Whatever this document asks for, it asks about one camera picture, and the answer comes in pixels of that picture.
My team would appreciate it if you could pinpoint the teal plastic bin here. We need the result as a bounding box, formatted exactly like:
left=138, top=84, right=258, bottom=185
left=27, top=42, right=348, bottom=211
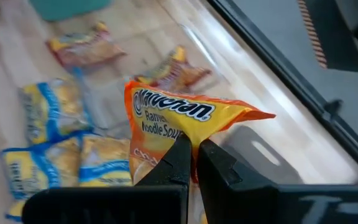
left=28, top=0, right=112, bottom=22

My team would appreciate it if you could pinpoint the black mat orange striped edge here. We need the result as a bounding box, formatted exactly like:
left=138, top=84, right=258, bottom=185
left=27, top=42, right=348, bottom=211
left=296, top=0, right=358, bottom=73

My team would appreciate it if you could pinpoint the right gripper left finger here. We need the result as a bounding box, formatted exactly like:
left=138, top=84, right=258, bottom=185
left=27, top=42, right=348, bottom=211
left=22, top=133, right=193, bottom=224

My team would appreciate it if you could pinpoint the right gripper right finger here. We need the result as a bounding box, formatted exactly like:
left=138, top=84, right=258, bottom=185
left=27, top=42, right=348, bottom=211
left=196, top=139, right=358, bottom=224

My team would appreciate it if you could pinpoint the orange chicken ramen packet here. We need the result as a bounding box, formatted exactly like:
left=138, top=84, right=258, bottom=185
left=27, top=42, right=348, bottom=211
left=124, top=80, right=277, bottom=224

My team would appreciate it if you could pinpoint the black frame clamp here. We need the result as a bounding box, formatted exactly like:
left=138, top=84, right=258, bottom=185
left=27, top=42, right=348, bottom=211
left=323, top=98, right=345, bottom=121

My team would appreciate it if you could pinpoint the black aluminium table frame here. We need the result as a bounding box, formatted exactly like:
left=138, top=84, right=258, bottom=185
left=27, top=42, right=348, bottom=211
left=206, top=0, right=358, bottom=175

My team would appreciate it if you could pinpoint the blue soy sauce ramen packet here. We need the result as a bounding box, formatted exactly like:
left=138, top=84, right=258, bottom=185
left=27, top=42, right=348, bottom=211
left=4, top=198, right=28, bottom=223
left=78, top=134, right=134, bottom=188
left=17, top=78, right=93, bottom=144
left=0, top=136, right=83, bottom=200

